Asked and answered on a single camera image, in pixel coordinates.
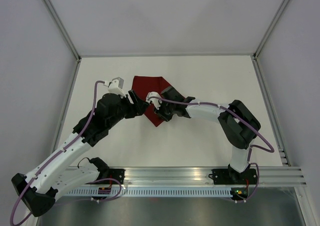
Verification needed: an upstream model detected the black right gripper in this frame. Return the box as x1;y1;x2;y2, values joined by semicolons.
152;99;175;122

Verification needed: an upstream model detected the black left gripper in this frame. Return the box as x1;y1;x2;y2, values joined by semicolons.
107;90;149;129

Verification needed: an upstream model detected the red cloth napkin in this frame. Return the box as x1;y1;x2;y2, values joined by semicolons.
131;76;171;127

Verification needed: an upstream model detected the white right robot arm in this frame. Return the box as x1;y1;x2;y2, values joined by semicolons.
146;86;261;183

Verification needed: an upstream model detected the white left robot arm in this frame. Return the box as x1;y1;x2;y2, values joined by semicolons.
11;90;149;217

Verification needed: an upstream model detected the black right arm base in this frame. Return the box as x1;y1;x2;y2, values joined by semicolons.
211;168;258;185

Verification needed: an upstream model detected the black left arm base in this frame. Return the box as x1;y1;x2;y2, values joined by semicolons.
96;168;125;184

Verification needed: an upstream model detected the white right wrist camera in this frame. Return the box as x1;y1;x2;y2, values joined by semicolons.
146;92;162;110

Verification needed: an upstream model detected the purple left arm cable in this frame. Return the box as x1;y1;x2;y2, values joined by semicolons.
9;80;123;225

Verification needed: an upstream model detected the aluminium frame post left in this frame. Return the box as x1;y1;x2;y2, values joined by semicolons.
42;0;81;62

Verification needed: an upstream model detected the aluminium frame post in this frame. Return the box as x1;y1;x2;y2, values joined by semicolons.
252;0;291;60
42;0;81;62

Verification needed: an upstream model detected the white slotted cable duct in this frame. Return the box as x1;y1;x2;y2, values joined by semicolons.
66;186;232;197

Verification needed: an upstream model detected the aluminium front rail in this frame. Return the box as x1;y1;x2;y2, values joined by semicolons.
34;166;308;186

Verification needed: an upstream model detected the aluminium frame post right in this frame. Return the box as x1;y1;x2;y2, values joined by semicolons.
252;0;291;60

